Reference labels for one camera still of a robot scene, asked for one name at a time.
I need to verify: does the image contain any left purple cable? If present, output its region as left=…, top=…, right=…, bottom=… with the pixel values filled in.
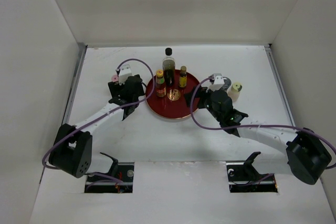
left=41, top=58, right=155, bottom=193

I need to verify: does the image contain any yellow cap sauce bottle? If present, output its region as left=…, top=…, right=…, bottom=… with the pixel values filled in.
left=155, top=69, right=166, bottom=98

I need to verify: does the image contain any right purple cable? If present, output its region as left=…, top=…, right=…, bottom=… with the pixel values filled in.
left=189, top=76, right=336, bottom=169

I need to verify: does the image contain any grey lid pepper shaker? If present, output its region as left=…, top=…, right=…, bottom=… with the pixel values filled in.
left=222, top=77, right=232, bottom=90

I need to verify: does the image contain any purple cable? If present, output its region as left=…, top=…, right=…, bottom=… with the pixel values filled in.
left=189, top=76, right=336, bottom=169
left=41, top=58, right=155, bottom=193

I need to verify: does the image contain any pink lid spice shaker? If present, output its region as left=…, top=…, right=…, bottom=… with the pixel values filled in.
left=111, top=74, right=119, bottom=82

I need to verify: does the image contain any red round tray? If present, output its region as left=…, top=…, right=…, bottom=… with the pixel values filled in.
left=146, top=69, right=199, bottom=119

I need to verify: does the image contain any yellow lid spice shaker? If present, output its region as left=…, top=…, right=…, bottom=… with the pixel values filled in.
left=227, top=82, right=243, bottom=102

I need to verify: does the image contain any tall dark soy bottle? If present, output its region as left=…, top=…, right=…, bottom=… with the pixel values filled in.
left=162, top=47, right=175, bottom=87

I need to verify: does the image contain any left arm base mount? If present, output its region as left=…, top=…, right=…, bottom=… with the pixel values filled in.
left=84, top=152, right=135, bottom=194

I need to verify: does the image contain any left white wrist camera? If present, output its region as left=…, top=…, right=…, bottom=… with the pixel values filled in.
left=116, top=64, right=132, bottom=85

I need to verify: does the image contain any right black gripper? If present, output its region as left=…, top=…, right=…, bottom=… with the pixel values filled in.
left=184, top=85, right=223, bottom=122

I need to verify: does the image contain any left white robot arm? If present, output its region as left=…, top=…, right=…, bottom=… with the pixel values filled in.
left=48, top=74, right=145, bottom=178

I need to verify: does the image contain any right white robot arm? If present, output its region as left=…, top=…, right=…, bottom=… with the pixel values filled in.
left=184, top=87, right=335, bottom=185

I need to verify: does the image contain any small yellow label bottle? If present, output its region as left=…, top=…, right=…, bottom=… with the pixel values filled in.
left=179, top=66, right=187, bottom=88

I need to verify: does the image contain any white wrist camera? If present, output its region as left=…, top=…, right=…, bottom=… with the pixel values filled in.
left=116, top=64, right=132, bottom=85
left=208, top=73, right=225, bottom=91

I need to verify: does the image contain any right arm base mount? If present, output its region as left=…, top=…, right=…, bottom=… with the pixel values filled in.
left=226, top=152, right=278, bottom=193

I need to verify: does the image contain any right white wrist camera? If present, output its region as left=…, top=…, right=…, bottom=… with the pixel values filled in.
left=208, top=73, right=225, bottom=91

